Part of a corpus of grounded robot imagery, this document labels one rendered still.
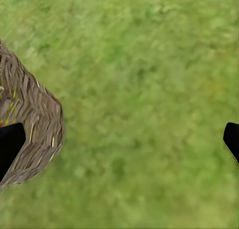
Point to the wicker basket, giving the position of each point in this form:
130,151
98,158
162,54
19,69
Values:
40,113

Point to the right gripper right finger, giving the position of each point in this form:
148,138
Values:
231,138

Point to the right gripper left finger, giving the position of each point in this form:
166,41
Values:
12,138

